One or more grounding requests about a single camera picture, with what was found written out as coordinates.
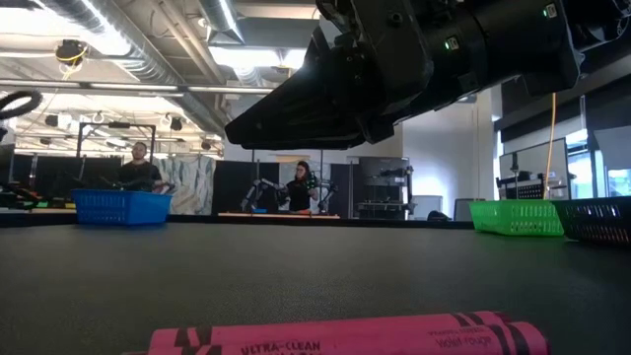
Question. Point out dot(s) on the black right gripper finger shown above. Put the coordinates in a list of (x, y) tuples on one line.
[(320, 147), (305, 113)]

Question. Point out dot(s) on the pink crayon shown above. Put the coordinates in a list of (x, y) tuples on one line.
[(345, 325)]

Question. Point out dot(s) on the green plastic basket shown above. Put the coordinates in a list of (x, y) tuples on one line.
[(515, 217)]

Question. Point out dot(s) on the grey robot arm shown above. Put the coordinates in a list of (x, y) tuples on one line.
[(250, 197), (328, 194)]

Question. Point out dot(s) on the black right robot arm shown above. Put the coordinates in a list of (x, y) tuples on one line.
[(517, 44)]

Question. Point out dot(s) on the pink crayons bottom pile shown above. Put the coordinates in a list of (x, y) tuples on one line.
[(419, 342)]

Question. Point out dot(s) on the person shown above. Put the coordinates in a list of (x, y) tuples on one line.
[(300, 194), (139, 175)]

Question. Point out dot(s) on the black equipment rack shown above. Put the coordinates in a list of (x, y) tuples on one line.
[(384, 192)]

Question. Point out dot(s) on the black partition panel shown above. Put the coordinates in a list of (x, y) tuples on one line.
[(231, 187), (59, 172)]

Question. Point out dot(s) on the grey office chair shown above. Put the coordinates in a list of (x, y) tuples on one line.
[(428, 207), (463, 209)]

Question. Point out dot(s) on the black table mat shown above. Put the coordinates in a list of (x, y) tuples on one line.
[(296, 276)]

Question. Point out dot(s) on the grey patterned curtain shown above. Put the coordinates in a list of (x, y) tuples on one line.
[(189, 185)]

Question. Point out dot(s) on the white rolling whiteboard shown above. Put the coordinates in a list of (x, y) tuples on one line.
[(535, 158)]

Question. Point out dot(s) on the black perforated metal box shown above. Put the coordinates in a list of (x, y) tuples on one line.
[(530, 190)]

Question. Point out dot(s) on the blue plastic basket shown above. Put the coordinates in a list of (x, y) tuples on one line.
[(120, 207)]

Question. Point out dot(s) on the black plastic basket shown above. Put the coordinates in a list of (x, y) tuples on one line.
[(596, 219)]

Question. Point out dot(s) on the silver ventilation duct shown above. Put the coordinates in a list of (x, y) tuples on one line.
[(148, 69), (222, 20)]

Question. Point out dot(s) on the black station frame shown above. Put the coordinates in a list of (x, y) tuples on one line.
[(116, 125)]

